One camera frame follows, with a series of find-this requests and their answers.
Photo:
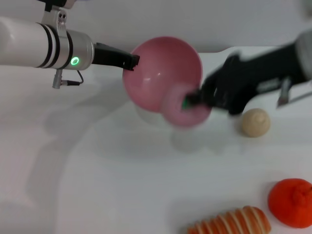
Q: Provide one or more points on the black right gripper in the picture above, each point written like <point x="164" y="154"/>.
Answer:
<point x="243" y="78"/>

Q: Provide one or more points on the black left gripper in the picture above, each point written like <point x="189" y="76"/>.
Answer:
<point x="109" y="56"/>

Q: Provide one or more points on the pink plush peach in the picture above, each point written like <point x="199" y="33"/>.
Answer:
<point x="178" y="114"/>

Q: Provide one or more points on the pink plastic bowl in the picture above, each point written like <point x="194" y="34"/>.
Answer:
<point x="156" y="73"/>

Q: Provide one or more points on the grey right arm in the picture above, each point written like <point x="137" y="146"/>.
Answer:
<point x="306" y="56"/>

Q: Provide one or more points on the beige plush ball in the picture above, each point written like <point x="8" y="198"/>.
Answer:
<point x="256" y="123"/>

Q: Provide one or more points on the striped orange bread loaf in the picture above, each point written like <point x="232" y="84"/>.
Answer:
<point x="231" y="221"/>

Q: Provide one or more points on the orange plush tangerine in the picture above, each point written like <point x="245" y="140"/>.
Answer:
<point x="287" y="207"/>

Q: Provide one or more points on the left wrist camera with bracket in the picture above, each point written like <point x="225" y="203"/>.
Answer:
<point x="54" y="14"/>

